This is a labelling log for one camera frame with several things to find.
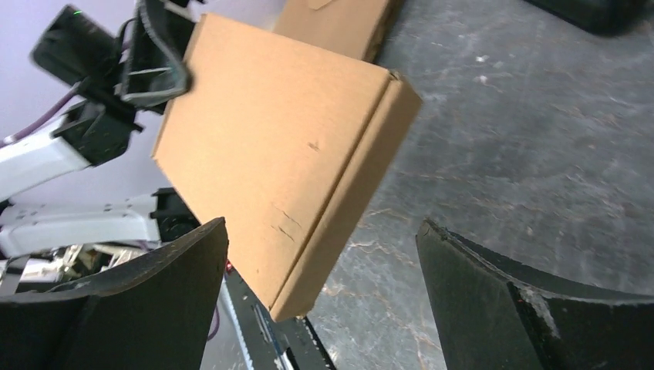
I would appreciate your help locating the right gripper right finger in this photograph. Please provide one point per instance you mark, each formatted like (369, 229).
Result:
(493, 312)

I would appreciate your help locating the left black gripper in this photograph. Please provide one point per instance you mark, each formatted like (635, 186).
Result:
(153, 72)

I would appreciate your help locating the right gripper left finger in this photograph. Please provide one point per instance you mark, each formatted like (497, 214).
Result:
(153, 312)

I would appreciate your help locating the cardboard box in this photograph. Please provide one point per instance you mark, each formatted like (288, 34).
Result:
(288, 142)

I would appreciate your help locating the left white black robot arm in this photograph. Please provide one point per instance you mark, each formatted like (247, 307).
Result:
(111, 78)

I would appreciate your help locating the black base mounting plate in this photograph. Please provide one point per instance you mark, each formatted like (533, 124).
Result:
(266, 344)

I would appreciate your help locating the stack of flat cardboard blanks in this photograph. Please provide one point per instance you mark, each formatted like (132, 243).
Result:
(353, 28)

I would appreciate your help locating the black poker chip case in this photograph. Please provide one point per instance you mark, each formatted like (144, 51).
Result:
(598, 17)

